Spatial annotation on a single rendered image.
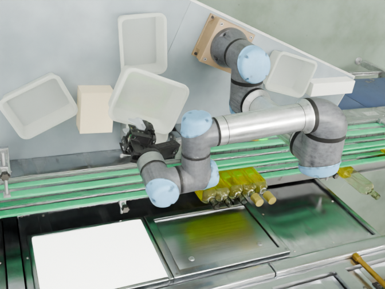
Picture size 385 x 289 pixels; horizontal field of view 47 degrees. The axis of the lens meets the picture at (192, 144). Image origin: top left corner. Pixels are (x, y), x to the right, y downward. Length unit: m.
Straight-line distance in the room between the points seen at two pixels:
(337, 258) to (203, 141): 0.90
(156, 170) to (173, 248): 0.56
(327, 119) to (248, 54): 0.42
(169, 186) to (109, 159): 0.70
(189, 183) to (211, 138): 0.13
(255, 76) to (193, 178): 0.54
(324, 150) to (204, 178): 0.35
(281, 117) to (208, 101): 0.76
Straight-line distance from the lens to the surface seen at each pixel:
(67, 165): 1.72
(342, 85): 2.18
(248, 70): 1.53
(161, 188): 1.09
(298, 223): 1.95
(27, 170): 1.71
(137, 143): 1.24
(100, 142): 1.80
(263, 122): 1.14
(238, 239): 1.73
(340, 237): 1.96
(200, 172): 1.13
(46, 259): 1.60
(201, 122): 1.06
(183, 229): 1.73
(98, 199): 1.69
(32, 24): 1.59
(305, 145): 1.30
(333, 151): 1.29
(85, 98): 1.62
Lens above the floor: 2.28
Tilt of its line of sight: 52 degrees down
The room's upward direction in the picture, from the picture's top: 141 degrees clockwise
